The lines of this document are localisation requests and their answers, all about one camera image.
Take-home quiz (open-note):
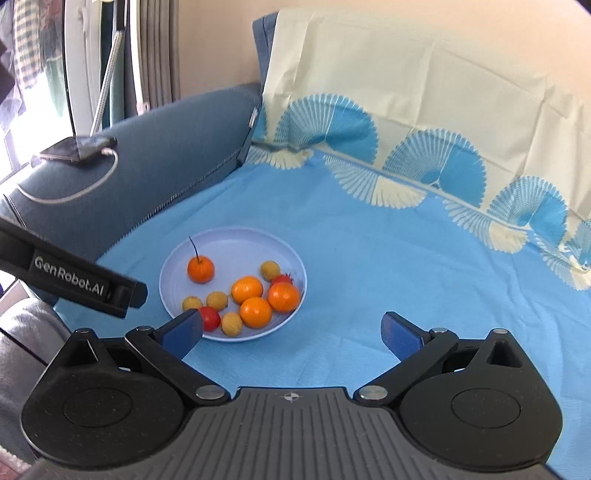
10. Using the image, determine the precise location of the red cherry tomato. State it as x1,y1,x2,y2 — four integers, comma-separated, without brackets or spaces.
198,306,221,332
271,274,294,285

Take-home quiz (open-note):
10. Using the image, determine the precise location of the tan longan single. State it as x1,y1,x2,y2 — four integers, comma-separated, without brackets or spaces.
206,291,228,312

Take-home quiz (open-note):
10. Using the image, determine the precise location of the orange with stem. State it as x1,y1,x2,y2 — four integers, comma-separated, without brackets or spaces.
186,239,215,284

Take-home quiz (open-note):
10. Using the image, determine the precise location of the oval orange kumquat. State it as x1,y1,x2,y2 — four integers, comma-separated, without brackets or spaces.
238,297,273,329

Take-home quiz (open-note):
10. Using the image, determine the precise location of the large orange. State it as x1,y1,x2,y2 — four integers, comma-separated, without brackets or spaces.
230,276,263,305

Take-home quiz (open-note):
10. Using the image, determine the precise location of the tan longan cluster left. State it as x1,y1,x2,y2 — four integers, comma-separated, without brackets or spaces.
181,296,204,311

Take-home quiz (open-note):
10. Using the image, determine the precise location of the tan longan cluster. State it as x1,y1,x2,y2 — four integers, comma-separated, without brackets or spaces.
221,312,243,338
181,296,204,311

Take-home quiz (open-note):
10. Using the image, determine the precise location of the tan longan cluster right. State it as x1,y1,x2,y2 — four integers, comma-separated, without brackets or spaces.
221,312,243,338

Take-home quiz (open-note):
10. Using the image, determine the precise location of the blue sofa armrest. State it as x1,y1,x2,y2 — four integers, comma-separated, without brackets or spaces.
1,83,262,261

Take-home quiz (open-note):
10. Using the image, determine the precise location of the grey blanket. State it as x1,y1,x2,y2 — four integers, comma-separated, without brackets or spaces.
1,298,70,464

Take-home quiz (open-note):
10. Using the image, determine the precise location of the black smartphone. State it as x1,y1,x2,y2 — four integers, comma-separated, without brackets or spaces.
38,134,119,165

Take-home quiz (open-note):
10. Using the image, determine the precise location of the small orange kumquat round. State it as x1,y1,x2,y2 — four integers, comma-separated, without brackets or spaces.
267,282,301,313

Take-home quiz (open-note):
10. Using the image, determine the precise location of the tan longan far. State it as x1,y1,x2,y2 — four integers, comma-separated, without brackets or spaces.
259,260,281,282

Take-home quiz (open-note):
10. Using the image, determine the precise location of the white clothes steamer stand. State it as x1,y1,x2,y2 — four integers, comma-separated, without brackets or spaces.
87,0,136,138

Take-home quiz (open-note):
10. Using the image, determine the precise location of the grey curtain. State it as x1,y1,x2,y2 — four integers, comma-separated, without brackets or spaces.
128,0,181,115

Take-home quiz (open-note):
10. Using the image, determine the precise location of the white charging cable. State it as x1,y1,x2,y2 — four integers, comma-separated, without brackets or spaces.
15,147,120,205

